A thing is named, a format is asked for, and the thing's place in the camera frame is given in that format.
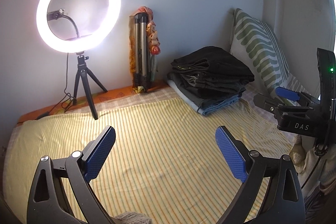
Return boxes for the orange bed sheet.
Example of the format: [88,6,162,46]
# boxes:
[18,82,169,123]

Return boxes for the green striped pillow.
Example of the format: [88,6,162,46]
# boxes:
[230,8,308,106]

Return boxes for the white ring light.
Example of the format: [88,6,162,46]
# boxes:
[36,0,121,53]

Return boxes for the small black tripod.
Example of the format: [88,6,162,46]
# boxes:
[72,51,108,120]

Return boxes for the orange patterned cloth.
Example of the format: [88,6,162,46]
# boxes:
[129,6,161,94]

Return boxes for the black camera box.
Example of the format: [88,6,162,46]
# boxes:
[317,48,335,120]

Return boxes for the folded silver tripod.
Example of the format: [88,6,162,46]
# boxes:
[133,12,151,93]

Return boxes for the stack of folded clothes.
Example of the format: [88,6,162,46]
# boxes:
[167,71,255,115]

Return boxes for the black light cable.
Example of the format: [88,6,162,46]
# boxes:
[36,52,79,119]

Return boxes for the yellow striped bed blanket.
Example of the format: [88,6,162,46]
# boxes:
[3,98,291,223]

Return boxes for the black pants yellow stripes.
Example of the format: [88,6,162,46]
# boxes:
[171,46,255,83]

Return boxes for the checkered grey bed sheet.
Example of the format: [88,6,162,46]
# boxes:
[5,96,291,180]

